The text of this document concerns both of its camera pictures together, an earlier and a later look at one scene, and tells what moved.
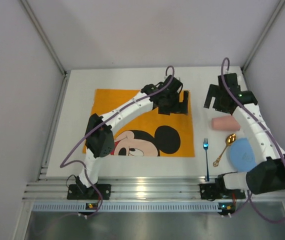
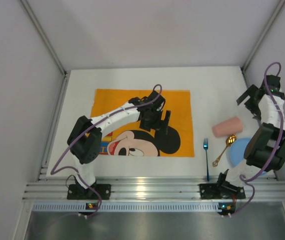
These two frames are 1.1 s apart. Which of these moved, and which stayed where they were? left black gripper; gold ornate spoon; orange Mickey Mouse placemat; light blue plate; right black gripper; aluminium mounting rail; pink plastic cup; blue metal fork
Moved: right black gripper; pink plastic cup; left black gripper
Stayed: orange Mickey Mouse placemat; blue metal fork; aluminium mounting rail; gold ornate spoon; light blue plate
